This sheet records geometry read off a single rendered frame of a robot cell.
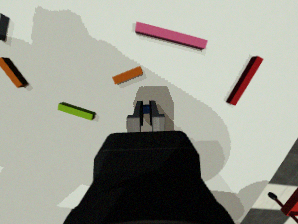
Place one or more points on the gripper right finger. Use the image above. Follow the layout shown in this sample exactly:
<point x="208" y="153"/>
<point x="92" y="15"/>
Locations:
<point x="157" y="121"/>

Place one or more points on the orange rod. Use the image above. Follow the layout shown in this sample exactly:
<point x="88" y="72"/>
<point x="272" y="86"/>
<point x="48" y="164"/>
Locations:
<point x="12" y="72"/>
<point x="128" y="75"/>

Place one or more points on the lime green rod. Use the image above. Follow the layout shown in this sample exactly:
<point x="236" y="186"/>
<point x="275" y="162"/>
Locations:
<point x="77" y="111"/>

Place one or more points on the grey rod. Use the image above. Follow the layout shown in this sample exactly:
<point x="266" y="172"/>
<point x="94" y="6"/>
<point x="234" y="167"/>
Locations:
<point x="4" y="20"/>

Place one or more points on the small blue block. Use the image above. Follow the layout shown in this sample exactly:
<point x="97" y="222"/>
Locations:
<point x="146" y="109"/>

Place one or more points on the red rod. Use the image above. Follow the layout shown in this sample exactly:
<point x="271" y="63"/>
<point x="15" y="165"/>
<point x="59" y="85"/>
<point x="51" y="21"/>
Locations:
<point x="244" y="80"/>

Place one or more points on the pink rod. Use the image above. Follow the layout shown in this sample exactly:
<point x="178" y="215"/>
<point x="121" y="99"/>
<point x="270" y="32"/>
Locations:
<point x="171" y="36"/>

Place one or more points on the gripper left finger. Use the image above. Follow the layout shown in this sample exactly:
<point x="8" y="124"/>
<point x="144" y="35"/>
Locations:
<point x="135" y="121"/>

